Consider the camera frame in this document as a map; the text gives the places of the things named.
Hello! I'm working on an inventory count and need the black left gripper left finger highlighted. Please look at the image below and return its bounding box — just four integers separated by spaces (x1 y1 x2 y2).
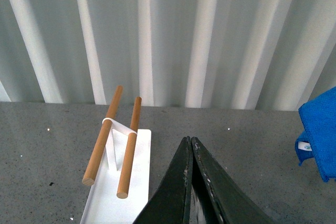
134 136 193 223

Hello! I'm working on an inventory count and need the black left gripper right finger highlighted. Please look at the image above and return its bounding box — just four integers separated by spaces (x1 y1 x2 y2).
191 137 274 223

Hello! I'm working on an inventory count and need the blue microfiber cloth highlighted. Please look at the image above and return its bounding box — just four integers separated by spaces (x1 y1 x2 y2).
295 87 335 183

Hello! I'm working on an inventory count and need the wooden rack rod right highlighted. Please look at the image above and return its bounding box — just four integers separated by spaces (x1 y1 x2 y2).
117 97 142 199

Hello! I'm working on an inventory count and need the wooden rack rod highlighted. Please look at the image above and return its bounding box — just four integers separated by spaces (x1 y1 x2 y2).
117 97 142 199
82 86 123 186

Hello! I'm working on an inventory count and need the white towel rack stand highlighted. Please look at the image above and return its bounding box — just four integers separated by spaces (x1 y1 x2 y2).
80 120 151 223

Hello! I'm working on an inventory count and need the wooden rack rod left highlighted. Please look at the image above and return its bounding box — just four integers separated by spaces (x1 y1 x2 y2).
82 86 123 186

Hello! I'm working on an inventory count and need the white pleated curtain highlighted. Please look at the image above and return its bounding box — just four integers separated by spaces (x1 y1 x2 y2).
1 0 335 111

